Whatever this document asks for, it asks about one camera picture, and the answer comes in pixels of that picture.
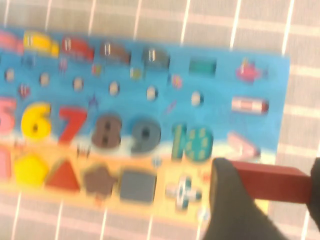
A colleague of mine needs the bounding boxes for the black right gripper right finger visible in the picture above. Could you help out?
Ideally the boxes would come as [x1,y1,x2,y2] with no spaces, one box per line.
[306,157,320,227]

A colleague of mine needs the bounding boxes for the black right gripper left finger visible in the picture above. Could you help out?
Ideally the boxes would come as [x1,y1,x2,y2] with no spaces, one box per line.
[203,157,285,240]

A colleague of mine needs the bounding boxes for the red wooden minus piece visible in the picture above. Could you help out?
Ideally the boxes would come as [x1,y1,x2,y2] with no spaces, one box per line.
[231,161,312,204]

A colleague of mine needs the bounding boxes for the dark grey square piece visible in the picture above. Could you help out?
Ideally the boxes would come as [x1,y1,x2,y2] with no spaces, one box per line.
[119,171,157,202]

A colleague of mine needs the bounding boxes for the wooden number puzzle board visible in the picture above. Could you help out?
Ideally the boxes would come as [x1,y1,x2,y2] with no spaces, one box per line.
[0,29,292,223]

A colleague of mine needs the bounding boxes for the brown wooden star piece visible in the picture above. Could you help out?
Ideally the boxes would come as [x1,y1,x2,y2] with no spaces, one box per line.
[83,166,118,197]

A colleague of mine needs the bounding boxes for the red wooden triangle piece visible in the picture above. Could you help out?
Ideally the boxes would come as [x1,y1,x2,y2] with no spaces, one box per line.
[44,159,82,192]

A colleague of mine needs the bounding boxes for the yellow wooden pentagon piece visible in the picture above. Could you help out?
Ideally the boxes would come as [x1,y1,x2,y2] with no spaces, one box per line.
[13,154,50,188]

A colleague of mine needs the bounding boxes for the dark grey number nine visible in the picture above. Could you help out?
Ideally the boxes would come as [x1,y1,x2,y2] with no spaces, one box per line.
[131,118,162,155]

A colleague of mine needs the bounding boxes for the brown wooden number eight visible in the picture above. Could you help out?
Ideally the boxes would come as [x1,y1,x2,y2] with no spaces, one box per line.
[91,114,123,151]

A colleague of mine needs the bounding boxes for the dark grey fish nine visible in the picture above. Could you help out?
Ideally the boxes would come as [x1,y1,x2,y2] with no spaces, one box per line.
[142,47,171,68]

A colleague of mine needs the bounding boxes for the red wooden number seven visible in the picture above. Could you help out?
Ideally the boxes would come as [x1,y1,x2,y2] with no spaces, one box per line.
[58,106,88,146]

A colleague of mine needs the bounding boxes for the grey checked tablecloth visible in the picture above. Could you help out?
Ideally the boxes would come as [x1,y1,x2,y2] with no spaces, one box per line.
[0,0,320,240]

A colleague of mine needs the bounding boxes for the brown wooden fish eight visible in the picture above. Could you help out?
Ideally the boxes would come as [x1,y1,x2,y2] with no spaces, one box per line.
[99,42,131,63]

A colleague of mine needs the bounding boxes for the red wooden fish seven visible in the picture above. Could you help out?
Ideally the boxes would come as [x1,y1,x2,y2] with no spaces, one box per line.
[59,37,95,62]

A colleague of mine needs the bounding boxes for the yellow wooden number six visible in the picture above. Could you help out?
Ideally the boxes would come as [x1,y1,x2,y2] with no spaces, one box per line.
[21,103,52,140]

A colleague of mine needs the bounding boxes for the pink wooden number five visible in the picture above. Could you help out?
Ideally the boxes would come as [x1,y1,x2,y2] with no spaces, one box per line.
[0,98,16,136]

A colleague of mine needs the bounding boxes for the yellow wooden fish six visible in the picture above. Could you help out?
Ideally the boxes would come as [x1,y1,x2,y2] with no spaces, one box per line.
[23,31,60,57]

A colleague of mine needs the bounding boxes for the pink wooden fish five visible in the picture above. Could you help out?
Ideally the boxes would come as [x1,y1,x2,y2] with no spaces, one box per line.
[0,31,25,55]

